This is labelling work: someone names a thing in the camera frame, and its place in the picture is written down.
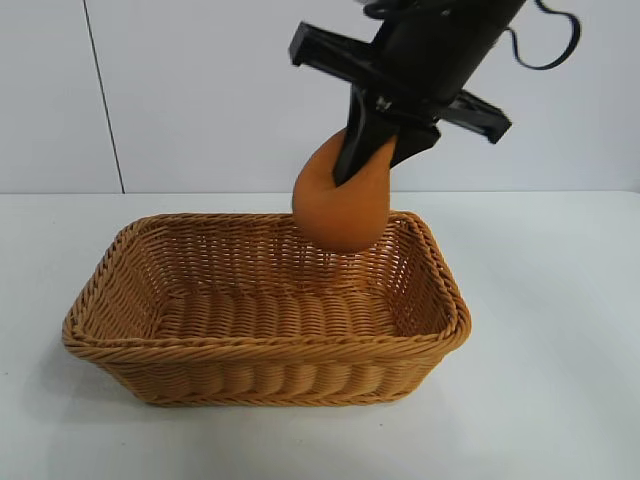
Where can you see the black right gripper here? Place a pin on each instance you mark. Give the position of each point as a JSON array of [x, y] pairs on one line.
[[430, 55]]

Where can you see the bumpy orange fruit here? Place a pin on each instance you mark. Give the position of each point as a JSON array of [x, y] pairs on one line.
[[340, 215]]

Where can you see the woven wicker rectangular basket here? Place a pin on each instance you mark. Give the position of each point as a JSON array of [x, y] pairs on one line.
[[250, 360]]

